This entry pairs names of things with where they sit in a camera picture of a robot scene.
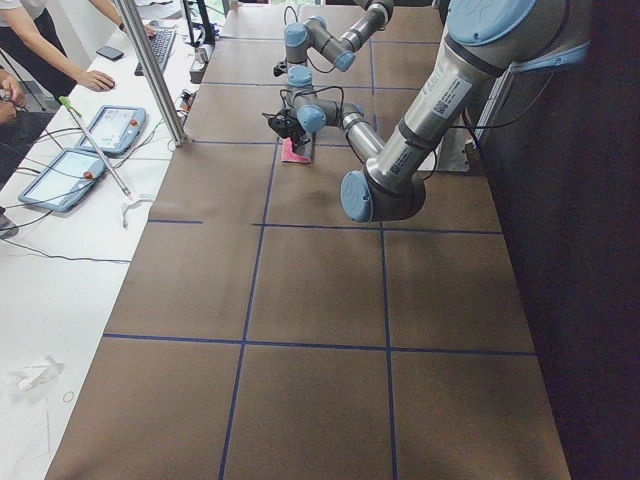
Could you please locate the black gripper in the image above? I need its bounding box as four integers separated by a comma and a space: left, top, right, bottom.
273, 60, 288, 77
262, 108, 306, 145

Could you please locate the pink towel with white edge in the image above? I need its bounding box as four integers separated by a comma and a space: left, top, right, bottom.
280, 138, 314, 165

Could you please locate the person forearm bare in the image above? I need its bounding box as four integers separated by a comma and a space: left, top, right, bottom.
2, 7, 95, 88

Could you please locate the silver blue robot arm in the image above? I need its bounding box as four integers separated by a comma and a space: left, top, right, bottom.
266, 0, 592, 222
273, 0, 394, 77

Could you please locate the person hand on mouse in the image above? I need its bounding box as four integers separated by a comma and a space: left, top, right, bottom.
77, 70, 116, 92

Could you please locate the small steel cylinder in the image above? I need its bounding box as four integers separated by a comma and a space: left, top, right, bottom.
194, 44, 212, 64

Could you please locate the black keyboard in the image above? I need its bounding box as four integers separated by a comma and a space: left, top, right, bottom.
149, 29, 176, 72

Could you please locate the far blue teach pendant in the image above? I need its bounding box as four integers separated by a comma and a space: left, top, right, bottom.
86, 105, 147, 157

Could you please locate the blue teach pendant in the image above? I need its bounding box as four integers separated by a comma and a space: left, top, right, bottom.
86, 105, 147, 157
18, 148, 105, 213

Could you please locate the purple smartphone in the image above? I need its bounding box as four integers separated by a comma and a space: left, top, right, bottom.
96, 45, 124, 62

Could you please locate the long thin metal rod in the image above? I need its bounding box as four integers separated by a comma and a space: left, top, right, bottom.
59, 96, 135, 203

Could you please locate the near blue teach pendant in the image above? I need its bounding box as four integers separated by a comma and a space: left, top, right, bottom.
18, 148, 105, 213

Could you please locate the crumpled white tissue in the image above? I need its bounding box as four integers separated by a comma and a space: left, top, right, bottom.
3, 355, 65, 392

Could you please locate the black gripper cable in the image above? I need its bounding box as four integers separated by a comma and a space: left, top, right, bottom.
278, 85, 346, 151

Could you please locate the aluminium frame post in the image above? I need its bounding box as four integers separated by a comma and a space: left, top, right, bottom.
114, 0, 187, 148

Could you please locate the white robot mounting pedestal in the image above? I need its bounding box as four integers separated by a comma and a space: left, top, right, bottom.
418, 126, 475, 174

